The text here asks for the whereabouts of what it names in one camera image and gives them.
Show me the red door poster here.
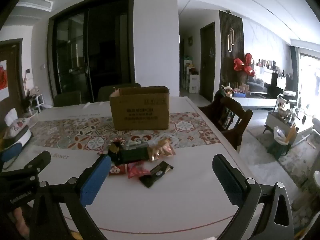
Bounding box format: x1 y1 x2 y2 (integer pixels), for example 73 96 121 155
0 60 8 93

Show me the person's left hand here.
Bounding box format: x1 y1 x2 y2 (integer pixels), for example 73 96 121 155
12 209 32 231

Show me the loop shaped wall lamp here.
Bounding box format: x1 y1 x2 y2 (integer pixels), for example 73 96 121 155
228 29 236 53

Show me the brown wooden chair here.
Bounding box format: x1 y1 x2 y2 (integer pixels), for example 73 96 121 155
198 90 253 152

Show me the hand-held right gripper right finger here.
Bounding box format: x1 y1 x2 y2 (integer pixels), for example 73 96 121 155
212 154 294 240

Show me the purple gold candy strip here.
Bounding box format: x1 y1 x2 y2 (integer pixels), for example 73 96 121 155
108 141 123 156

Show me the dark television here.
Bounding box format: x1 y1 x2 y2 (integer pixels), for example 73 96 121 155
246 70 278 93

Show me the floral white tissue box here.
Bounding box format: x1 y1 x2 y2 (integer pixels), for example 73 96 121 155
4 108 33 145

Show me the dark green cloth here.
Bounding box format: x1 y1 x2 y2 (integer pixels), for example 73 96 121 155
213 89 227 107

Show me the grey coffee table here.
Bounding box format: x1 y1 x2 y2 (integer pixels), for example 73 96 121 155
262 109 314 146

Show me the white hallway shelf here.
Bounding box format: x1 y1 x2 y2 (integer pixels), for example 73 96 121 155
183 60 200 93

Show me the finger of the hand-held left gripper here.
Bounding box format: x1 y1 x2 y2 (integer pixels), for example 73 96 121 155
0 143 28 170
0 151 52 181

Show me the dark glass sliding door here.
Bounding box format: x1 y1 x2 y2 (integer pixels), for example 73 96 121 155
47 0 136 103

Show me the red snack packet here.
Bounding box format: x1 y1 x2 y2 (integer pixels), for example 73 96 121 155
109 164 128 177

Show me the dark room door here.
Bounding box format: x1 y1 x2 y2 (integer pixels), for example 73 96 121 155
200 22 216 103

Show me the gold pink clear snack packet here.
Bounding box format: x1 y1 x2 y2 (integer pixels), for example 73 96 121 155
147 138 176 161

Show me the white trash bin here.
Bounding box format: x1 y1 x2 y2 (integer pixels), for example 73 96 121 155
312 170 320 196

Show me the small white side shelf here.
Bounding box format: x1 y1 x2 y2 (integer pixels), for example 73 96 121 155
29 94 45 113

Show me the black snack packet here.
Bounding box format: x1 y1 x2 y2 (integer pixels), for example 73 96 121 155
139 162 174 188

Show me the floral printed tablecloth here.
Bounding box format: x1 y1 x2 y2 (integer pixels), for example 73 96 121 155
0 97 265 240

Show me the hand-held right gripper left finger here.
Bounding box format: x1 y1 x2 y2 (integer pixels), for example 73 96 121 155
30 154 112 240

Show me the dark green floral snack packet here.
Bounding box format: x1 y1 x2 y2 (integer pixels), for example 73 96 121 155
117 147 151 165

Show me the red bow balloon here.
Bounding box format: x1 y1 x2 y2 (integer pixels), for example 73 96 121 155
233 53 256 77

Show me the dark green chair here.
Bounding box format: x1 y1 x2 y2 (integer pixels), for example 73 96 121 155
97 83 142 102
53 91 82 107

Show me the dried flower bouquet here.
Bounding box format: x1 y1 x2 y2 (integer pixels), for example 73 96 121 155
23 86 41 106

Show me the pink candy packet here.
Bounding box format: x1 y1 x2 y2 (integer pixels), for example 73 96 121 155
127 162 151 179

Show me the small clear snack packet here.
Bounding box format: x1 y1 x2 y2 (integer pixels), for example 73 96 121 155
126 140 150 150

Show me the green stool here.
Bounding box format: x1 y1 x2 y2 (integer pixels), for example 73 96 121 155
266 139 292 161

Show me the brown entrance door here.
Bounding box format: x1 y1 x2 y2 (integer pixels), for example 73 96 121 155
0 39 23 123

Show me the brown cardboard box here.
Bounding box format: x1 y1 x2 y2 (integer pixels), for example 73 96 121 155
109 86 170 131

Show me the white tv cabinet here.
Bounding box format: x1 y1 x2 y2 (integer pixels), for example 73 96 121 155
225 90 278 111

